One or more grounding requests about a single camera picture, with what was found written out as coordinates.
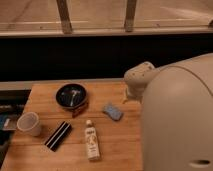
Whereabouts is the black bowl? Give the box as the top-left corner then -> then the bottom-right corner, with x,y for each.
56,83 -> 87,109

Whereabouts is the right metal window post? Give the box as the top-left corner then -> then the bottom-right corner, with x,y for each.
124,0 -> 137,32

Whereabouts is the left metal window post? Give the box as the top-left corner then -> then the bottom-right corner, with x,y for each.
56,0 -> 72,34

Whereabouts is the blue sponge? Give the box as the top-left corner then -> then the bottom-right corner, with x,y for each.
102,103 -> 123,121

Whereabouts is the translucent white cup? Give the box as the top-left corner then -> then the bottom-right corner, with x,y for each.
17,112 -> 41,136

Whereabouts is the white plastic bottle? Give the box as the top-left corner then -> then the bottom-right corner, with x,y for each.
85,120 -> 101,161

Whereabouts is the metal window post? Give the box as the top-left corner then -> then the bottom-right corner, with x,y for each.
56,0 -> 72,34
124,0 -> 137,32

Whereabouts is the white spoon in bowl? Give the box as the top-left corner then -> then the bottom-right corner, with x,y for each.
70,90 -> 79,107

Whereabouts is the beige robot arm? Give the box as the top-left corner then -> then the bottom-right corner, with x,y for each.
124,53 -> 213,171

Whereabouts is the black striped box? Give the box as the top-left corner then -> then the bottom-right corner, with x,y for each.
45,121 -> 72,151

